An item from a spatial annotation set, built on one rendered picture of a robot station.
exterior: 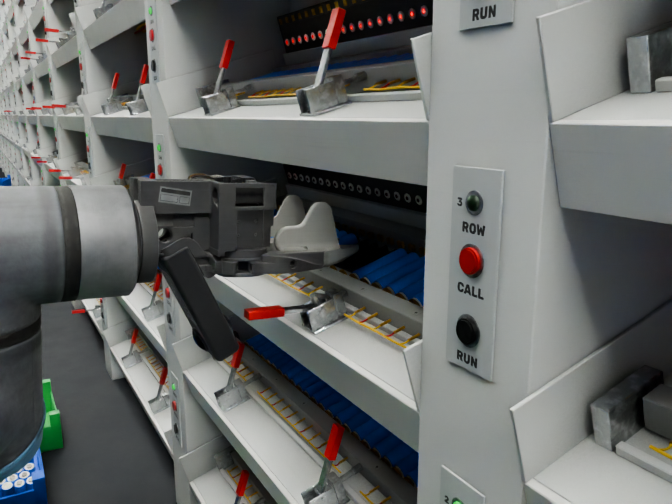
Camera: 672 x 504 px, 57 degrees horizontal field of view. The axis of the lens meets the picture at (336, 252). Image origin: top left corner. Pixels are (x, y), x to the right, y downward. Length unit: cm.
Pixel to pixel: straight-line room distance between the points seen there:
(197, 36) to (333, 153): 49
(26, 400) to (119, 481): 81
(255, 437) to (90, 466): 64
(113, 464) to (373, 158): 105
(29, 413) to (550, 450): 38
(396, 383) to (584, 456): 15
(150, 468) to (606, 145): 117
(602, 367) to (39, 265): 37
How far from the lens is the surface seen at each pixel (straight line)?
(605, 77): 35
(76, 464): 141
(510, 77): 35
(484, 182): 36
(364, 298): 57
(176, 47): 96
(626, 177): 31
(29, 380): 53
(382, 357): 51
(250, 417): 85
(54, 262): 48
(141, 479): 132
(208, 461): 111
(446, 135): 38
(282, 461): 76
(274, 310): 56
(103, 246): 48
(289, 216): 61
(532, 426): 37
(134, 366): 158
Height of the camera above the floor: 69
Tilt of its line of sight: 13 degrees down
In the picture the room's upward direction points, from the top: straight up
